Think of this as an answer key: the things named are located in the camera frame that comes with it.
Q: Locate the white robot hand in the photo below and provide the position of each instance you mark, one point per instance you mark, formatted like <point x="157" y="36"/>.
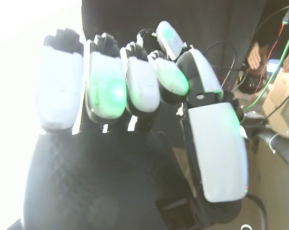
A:
<point x="99" y="179"/>

